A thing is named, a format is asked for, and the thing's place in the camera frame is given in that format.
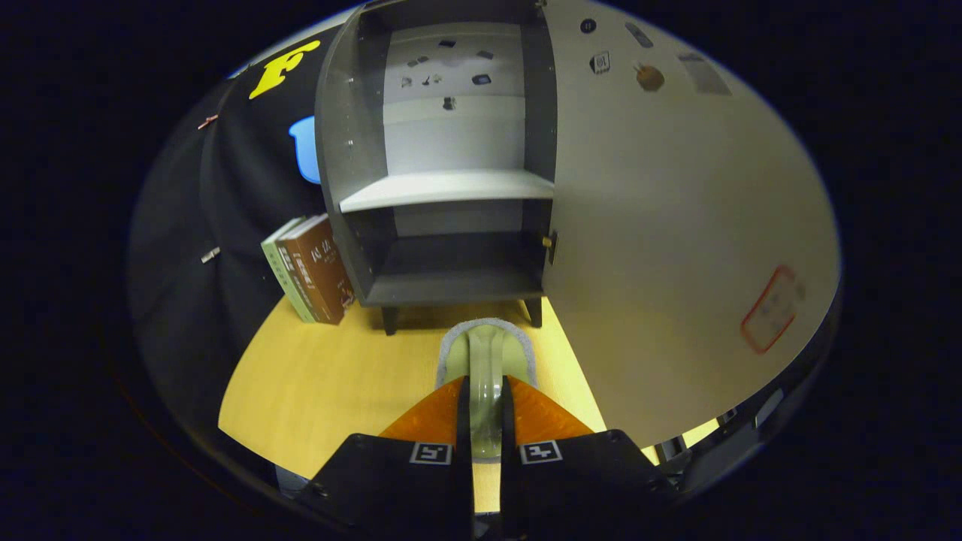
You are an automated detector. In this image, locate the pale green vase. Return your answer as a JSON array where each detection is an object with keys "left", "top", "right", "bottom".
[{"left": 436, "top": 317, "right": 538, "bottom": 461}]

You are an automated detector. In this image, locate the white cabinet shelf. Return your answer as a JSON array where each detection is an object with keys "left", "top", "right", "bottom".
[{"left": 338, "top": 169, "right": 555, "bottom": 214}]

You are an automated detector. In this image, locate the brown book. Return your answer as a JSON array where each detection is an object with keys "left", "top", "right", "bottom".
[{"left": 274, "top": 213, "right": 358, "bottom": 325}]

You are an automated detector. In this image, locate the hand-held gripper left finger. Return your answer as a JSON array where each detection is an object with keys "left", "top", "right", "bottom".
[{"left": 297, "top": 376, "right": 474, "bottom": 541}]

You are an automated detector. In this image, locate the dark grey cabinet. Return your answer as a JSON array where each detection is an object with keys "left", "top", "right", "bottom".
[{"left": 314, "top": 0, "right": 561, "bottom": 336}]

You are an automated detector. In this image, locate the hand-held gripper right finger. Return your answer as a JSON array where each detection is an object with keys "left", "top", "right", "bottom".
[{"left": 500, "top": 376, "right": 677, "bottom": 541}]

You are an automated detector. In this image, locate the black backdrop cloth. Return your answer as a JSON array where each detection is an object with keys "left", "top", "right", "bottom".
[{"left": 128, "top": 23, "right": 362, "bottom": 452}]

